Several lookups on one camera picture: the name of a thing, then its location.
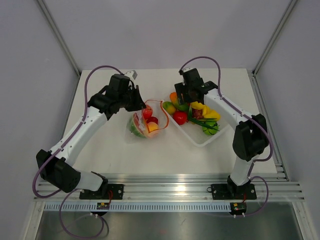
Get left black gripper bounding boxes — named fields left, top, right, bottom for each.
left=118, top=85, right=146, bottom=112

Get red tomato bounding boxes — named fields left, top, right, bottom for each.
left=142, top=104, right=153, bottom=120

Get watermelon slice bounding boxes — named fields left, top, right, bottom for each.
left=127, top=111, right=148, bottom=139

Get red strawberry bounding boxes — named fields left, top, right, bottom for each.
left=146, top=116, right=159, bottom=124

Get clear zip bag orange zipper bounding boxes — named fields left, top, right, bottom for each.
left=124, top=99, right=170, bottom=144

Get peach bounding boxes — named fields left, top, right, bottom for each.
left=146, top=122, right=159, bottom=138

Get orange green mango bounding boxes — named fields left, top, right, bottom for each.
left=169, top=92, right=189, bottom=112

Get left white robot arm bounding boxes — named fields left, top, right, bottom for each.
left=35, top=70, right=146, bottom=199

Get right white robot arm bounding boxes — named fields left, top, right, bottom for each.
left=174, top=67, right=271, bottom=199

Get green lime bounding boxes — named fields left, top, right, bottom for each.
left=162, top=101, right=177, bottom=115

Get red apple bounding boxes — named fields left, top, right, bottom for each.
left=172, top=111, right=188, bottom=126

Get purple grapes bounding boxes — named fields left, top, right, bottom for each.
left=191, top=108, right=204, bottom=120

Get green chives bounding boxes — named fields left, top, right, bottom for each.
left=187, top=106, right=219, bottom=131

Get white plastic basket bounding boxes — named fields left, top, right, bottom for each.
left=164, top=87, right=229, bottom=147

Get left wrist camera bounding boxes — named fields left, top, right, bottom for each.
left=124, top=70, right=138, bottom=81

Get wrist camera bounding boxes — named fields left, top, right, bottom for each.
left=178, top=67, right=193, bottom=75
left=124, top=70, right=138, bottom=81

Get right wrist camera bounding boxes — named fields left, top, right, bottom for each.
left=178, top=67, right=193, bottom=75

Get right frame post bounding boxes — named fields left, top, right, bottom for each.
left=252, top=0, right=300, bottom=77

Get frame post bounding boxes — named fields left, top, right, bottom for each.
left=252, top=0, right=300, bottom=77
left=35, top=0, right=82, bottom=78

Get aluminium rail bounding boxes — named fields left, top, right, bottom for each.
left=33, top=173, right=305, bottom=202

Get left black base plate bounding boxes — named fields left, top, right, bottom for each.
left=79, top=183, right=124, bottom=200

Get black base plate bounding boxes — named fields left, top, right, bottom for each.
left=79, top=183, right=124, bottom=200
left=206, top=183, right=257, bottom=200

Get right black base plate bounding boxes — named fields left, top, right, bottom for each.
left=206, top=183, right=257, bottom=200

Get left frame post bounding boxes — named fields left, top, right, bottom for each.
left=35, top=0, right=82, bottom=78

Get white slotted cable duct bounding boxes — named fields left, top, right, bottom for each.
left=44, top=201, right=231, bottom=213

